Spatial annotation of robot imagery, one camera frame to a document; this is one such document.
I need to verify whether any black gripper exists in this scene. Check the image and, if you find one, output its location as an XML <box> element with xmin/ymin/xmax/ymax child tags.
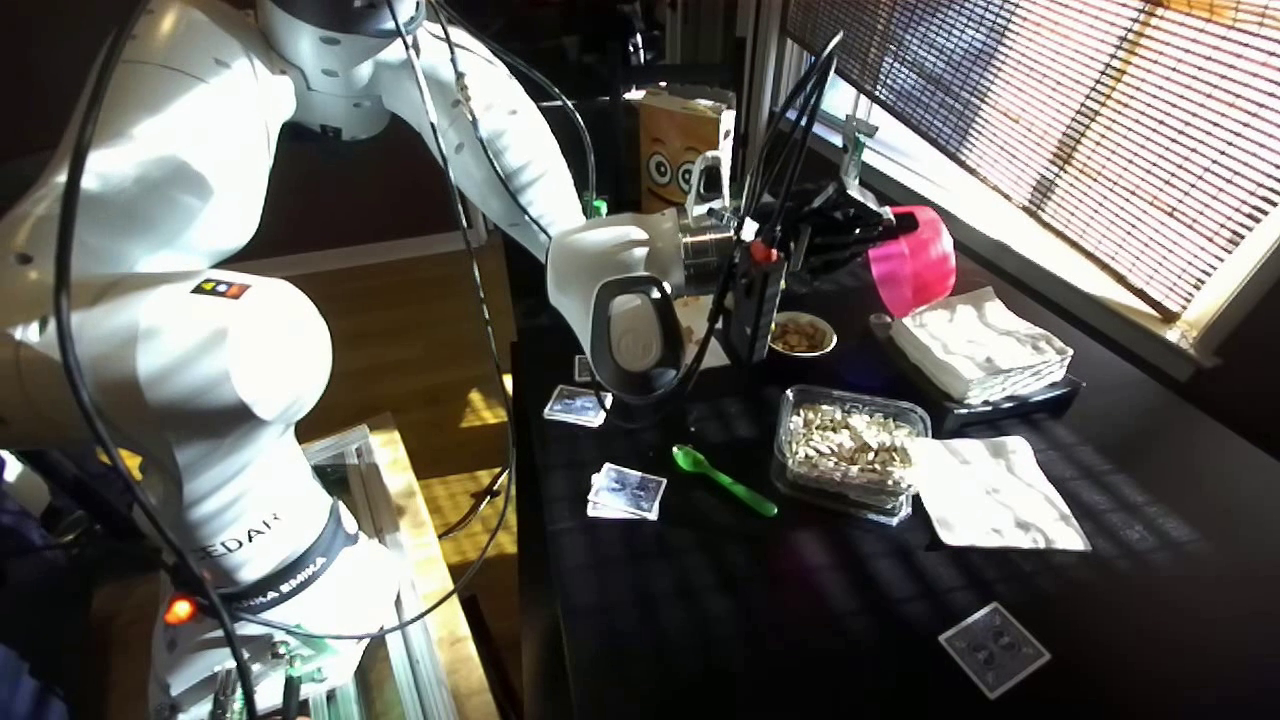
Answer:
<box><xmin>782</xmin><ymin>178</ymin><xmax>914</xmax><ymax>270</ymax></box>

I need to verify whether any pink plastic bowl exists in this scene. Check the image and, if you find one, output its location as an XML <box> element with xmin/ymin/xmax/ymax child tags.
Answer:
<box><xmin>867</xmin><ymin>202</ymin><xmax>958</xmax><ymax>317</ymax></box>

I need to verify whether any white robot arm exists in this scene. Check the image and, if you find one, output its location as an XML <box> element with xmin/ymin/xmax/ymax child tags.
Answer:
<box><xmin>4</xmin><ymin>0</ymin><xmax>687</xmax><ymax>641</ymax></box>

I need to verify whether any white bowl of cereal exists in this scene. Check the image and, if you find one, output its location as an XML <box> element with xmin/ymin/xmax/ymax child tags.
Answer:
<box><xmin>769</xmin><ymin>312</ymin><xmax>840</xmax><ymax>358</ymax></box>

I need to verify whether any orange smiley face box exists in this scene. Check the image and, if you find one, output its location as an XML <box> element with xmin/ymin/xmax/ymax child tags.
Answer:
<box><xmin>638</xmin><ymin>89</ymin><xmax>738</xmax><ymax>212</ymax></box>

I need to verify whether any black tray under napkins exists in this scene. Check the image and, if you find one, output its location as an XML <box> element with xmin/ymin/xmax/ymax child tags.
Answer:
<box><xmin>867</xmin><ymin>312</ymin><xmax>1081</xmax><ymax>434</ymax></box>

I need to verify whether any green plastic spoon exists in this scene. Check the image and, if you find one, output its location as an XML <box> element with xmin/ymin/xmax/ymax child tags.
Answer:
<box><xmin>672</xmin><ymin>442</ymin><xmax>782</xmax><ymax>514</ymax></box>

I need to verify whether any blue playing card deck right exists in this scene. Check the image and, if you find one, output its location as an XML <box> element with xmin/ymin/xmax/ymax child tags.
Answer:
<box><xmin>543</xmin><ymin>384</ymin><xmax>614</xmax><ymax>428</ymax></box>

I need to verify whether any blue playing card deck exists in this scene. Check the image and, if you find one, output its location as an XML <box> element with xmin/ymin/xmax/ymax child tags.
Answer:
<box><xmin>543</xmin><ymin>384</ymin><xmax>614</xmax><ymax>428</ymax></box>
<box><xmin>590</xmin><ymin>462</ymin><xmax>667</xmax><ymax>521</ymax></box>

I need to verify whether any flat white napkin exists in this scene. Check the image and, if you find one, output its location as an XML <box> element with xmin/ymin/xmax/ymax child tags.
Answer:
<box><xmin>909</xmin><ymin>434</ymin><xmax>1094</xmax><ymax>552</ymax></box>

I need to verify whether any blue playing card deck middle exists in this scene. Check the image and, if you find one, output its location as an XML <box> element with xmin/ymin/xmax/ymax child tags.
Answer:
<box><xmin>590</xmin><ymin>462</ymin><xmax>667</xmax><ymax>521</ymax></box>

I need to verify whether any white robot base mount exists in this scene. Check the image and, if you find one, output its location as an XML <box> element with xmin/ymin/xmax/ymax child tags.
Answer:
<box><xmin>148</xmin><ymin>423</ymin><xmax>463</xmax><ymax>720</ymax></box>

